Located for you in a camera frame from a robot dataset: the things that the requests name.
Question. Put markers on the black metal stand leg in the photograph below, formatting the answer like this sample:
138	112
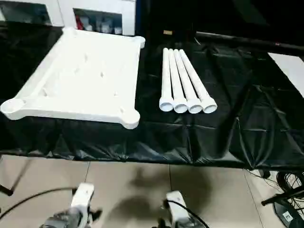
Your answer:
7	190

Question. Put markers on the white flat board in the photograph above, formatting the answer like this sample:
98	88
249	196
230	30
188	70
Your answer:
292	71

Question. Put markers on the white plastic table leg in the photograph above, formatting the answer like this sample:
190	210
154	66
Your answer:
165	78
186	80
175	80
197	80

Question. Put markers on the white plastic table top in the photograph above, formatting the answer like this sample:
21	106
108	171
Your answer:
83	71

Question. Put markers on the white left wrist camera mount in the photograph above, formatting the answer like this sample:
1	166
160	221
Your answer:
82	197

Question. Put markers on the white cabinet with glass doors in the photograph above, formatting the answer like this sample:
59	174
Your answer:
64	14

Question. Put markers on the small tan label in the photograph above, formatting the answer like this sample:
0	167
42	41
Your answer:
167	32

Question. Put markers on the black floor stand base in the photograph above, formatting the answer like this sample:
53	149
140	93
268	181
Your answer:
285	209

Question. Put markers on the dark metal rail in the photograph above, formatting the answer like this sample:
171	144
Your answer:
249	41

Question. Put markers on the black cloth mat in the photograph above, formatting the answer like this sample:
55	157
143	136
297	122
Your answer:
190	137

